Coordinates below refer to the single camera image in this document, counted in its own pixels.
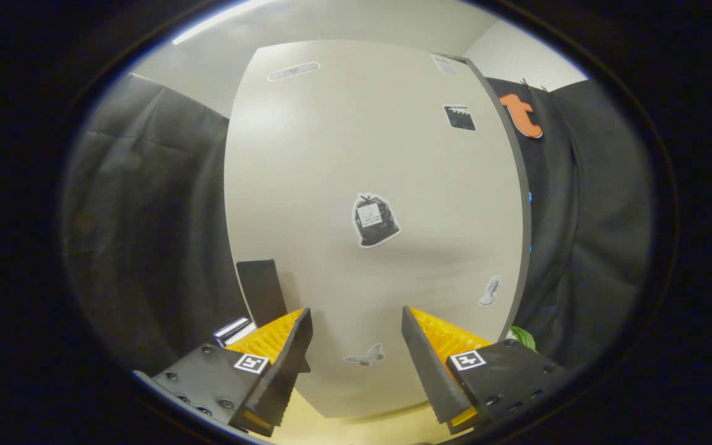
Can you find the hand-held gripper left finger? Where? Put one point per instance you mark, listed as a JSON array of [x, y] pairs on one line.
[[285, 371]]

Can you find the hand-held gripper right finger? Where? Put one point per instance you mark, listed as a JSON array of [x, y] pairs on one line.
[[427, 364]]

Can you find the grey shoe cabinet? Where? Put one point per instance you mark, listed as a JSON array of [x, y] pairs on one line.
[[525, 204]]

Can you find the white shoe cabinet door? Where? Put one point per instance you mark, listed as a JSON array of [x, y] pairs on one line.
[[331, 185]]

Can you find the dark blue book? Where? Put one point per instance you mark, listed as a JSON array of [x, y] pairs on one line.
[[229, 326]]

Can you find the watermelon slice toy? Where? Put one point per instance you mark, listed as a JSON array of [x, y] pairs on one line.
[[524, 339]]

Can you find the black backdrop cloth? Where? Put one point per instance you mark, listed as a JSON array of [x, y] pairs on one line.
[[146, 216]]

